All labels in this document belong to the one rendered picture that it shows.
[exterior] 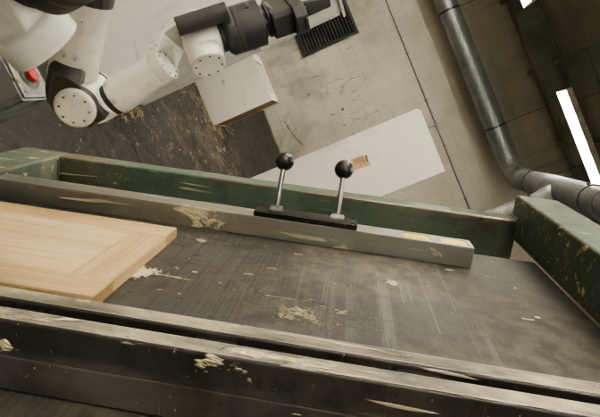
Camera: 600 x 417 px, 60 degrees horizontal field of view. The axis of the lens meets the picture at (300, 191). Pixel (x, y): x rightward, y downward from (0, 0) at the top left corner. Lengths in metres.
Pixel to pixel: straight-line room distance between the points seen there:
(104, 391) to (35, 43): 0.30
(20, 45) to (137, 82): 0.58
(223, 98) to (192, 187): 4.73
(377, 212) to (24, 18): 0.93
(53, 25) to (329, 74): 8.61
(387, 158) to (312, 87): 4.67
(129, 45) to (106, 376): 3.04
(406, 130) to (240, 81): 2.18
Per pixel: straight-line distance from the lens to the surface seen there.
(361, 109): 8.96
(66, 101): 1.07
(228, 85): 5.98
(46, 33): 0.49
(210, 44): 0.99
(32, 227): 0.97
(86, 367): 0.52
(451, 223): 1.26
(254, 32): 1.01
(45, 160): 1.36
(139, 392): 0.51
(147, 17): 3.43
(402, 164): 4.56
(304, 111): 9.04
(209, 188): 1.27
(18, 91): 1.37
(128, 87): 1.06
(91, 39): 1.05
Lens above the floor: 1.63
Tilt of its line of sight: 10 degrees down
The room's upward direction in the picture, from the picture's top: 68 degrees clockwise
